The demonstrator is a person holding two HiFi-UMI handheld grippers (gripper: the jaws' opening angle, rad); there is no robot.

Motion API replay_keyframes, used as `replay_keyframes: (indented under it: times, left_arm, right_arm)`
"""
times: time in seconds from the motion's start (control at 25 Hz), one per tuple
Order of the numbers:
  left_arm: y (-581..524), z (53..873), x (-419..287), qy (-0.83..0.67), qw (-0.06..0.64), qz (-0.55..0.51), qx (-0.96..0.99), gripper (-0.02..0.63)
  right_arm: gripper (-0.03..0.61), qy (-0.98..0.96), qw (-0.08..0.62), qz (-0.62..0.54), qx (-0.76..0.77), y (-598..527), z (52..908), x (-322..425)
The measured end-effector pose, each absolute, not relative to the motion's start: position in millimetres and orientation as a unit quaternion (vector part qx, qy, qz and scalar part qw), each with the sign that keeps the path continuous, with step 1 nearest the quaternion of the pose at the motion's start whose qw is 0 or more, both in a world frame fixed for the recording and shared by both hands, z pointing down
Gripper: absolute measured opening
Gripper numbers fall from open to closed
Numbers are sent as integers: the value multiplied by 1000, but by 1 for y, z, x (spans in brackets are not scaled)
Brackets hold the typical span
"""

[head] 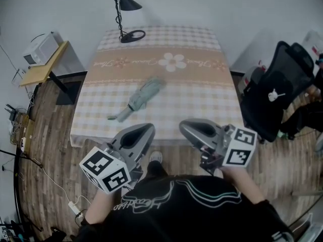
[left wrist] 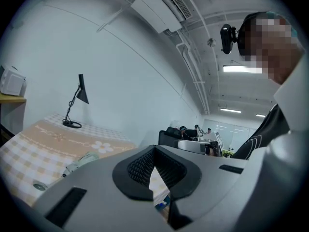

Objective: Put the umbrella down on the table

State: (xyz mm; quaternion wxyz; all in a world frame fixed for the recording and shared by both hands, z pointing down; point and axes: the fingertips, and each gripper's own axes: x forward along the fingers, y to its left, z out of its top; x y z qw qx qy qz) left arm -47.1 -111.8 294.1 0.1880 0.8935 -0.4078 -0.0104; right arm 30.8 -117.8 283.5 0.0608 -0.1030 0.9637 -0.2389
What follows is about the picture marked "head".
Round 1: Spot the person's left forearm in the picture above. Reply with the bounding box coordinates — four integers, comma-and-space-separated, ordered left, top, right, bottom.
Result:
85, 190, 117, 225

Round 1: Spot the wooden side desk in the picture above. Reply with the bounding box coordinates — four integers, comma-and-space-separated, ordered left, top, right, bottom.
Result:
19, 40, 81, 106

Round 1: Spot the table with checked tablecloth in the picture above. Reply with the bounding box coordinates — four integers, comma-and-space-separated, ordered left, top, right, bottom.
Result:
70, 25, 244, 147

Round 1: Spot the black tripod stand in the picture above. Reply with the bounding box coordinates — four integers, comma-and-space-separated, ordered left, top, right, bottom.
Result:
0, 149, 43, 169

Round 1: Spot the white plastic container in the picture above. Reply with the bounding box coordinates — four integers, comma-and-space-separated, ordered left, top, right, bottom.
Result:
301, 30, 323, 60

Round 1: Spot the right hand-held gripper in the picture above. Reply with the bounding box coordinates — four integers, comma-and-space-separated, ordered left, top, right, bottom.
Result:
179, 118, 258, 174

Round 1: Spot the light green umbrella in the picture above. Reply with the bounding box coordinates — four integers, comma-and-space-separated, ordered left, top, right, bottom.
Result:
107, 76, 167, 124

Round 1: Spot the black desk lamp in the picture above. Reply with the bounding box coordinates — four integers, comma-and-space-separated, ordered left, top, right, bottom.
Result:
102, 0, 146, 44

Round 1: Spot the person's black trouser leg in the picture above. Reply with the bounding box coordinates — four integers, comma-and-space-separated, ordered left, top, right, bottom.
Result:
146, 160, 169, 178

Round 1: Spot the gray metal equipment case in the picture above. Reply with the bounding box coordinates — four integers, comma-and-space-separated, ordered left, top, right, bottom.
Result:
300, 212, 323, 242

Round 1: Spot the person's right forearm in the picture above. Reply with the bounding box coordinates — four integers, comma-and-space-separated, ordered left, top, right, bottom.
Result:
219, 165, 271, 207

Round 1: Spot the person's gray shoe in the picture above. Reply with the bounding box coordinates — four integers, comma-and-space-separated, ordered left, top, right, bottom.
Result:
149, 151, 164, 164

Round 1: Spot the white microwave oven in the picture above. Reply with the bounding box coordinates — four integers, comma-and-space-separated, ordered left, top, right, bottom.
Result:
22, 31, 64, 66

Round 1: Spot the black wifi router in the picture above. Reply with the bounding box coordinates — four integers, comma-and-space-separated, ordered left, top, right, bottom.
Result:
5, 104, 19, 122

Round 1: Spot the person's black printed shirt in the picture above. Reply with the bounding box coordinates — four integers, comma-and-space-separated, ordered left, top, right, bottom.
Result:
75, 174, 295, 242

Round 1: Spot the black mesh office chair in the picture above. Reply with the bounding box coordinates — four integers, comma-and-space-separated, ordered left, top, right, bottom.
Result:
239, 40, 316, 144

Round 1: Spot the brown cardboard box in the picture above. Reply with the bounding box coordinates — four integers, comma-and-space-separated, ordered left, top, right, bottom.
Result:
10, 113, 36, 153

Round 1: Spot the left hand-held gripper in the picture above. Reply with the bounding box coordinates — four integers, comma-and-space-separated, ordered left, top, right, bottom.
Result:
79, 123, 156, 195

